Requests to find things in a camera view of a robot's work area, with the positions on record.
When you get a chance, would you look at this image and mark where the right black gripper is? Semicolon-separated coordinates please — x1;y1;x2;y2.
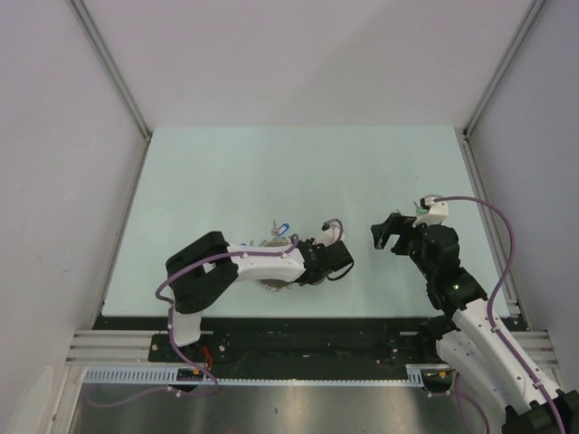
371;212;435;280

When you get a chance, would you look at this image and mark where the metal key organizer ring disc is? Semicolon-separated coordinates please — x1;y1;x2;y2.
256;236;293;292

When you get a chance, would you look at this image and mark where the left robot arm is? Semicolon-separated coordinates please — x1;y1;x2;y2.
160;224;355;362

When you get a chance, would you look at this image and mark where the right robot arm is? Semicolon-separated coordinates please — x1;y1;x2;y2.
371;212;578;433

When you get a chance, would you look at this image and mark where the green key tag key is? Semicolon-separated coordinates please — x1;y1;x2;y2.
413;202;429;216

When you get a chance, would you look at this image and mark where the blue tag key upper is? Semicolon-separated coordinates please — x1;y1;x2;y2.
271;220;290;238

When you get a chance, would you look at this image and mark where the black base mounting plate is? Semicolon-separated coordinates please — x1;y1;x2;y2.
94;316;441;381

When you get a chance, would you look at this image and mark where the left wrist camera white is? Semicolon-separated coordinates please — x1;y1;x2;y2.
318;218;345;246

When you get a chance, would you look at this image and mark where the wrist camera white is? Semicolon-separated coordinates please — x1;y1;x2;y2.
318;218;345;246
413;194;449;227

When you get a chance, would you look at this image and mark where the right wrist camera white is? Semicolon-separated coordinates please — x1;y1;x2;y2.
413;194;449;227

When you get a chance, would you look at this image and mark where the white slotted cable duct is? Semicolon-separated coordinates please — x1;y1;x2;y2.
83;363;449;386

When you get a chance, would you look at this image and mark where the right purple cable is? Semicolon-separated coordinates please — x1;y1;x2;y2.
436;194;569;434

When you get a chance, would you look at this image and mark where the aluminium front rail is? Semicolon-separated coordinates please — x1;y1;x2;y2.
66;330;154;366

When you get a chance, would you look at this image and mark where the right aluminium frame post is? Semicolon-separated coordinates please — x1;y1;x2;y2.
462;0;547;140

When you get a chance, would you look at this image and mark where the aluminium frame post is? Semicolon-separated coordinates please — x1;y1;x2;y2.
462;0;547;140
67;0;153;141

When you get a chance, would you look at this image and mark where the left aluminium frame post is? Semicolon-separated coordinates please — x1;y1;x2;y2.
67;0;153;141

